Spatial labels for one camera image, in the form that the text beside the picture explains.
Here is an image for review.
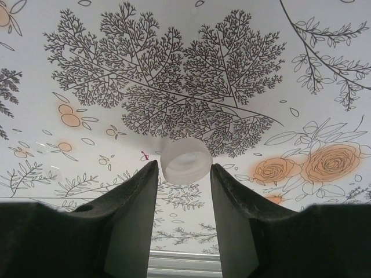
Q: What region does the small translucent white bottle cap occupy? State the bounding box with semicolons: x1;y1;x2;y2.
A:
160;138;212;183

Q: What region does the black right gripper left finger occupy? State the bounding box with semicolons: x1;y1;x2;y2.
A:
0;160;159;278

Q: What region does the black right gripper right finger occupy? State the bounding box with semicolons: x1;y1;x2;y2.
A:
210;163;371;278

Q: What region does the long aluminium frame rail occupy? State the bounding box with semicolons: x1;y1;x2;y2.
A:
147;250;223;278

